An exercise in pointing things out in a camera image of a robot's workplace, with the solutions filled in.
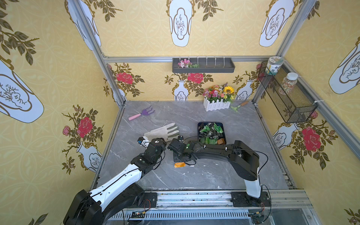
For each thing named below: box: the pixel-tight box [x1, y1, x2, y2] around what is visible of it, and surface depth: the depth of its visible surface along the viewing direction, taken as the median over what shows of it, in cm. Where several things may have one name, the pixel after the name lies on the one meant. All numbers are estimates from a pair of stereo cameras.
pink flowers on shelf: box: [177, 58, 200, 68], surface depth 89 cm
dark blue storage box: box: [197, 121, 227, 145], surface depth 100 cm
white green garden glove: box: [143, 122, 180, 143], surface depth 103 cm
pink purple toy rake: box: [128, 105, 156, 121], surface depth 116 cm
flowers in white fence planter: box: [202, 82, 236, 112], surface depth 108 cm
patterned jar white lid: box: [265, 55, 285, 75], surface depth 87 cm
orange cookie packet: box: [173, 162, 187, 168], surface depth 88 cm
